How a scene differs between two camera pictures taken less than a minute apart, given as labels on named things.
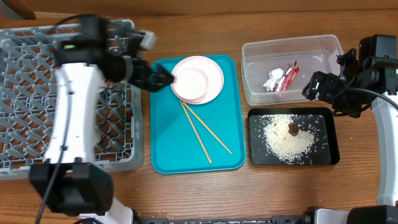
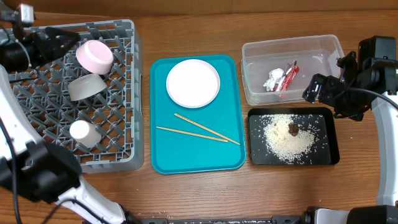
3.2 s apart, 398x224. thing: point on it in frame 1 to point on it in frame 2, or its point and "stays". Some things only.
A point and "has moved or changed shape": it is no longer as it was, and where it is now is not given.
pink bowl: x=191 y=85 has moved or changed shape
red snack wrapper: x=290 y=73 stays
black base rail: x=308 y=216 stays
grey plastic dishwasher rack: x=27 y=58 stays
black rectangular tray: x=294 y=135 stays
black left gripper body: x=144 y=73 to x=37 y=45
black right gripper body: x=335 y=94 stays
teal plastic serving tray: x=175 y=146 stays
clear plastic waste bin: x=275 y=71 stays
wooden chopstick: x=196 y=134 has moved or changed shape
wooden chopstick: x=211 y=132 has moved or changed shape
